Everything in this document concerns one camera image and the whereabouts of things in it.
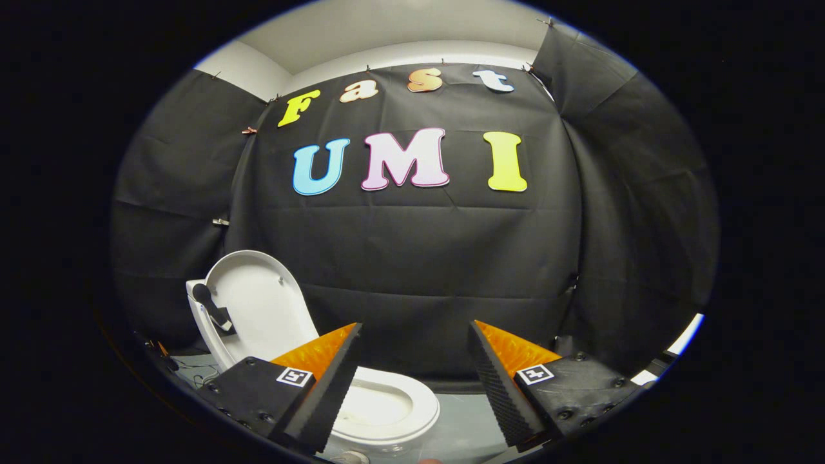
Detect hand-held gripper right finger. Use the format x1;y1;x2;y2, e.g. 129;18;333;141
468;320;645;452

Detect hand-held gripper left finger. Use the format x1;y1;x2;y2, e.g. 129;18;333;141
200;322;364;455

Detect white toilet lid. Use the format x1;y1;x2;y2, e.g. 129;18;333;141
203;250;320;371

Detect black lid handle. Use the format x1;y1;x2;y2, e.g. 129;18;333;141
192;284;236;336

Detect white toilet bowl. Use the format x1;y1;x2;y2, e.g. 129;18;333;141
322;380;439;461

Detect white toilet seat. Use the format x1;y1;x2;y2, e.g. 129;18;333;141
332;366;441;447

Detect black backdrop cloth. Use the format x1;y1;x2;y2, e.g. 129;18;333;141
110;19;719;387

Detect thin floor cables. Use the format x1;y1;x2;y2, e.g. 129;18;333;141
170;356;221;389

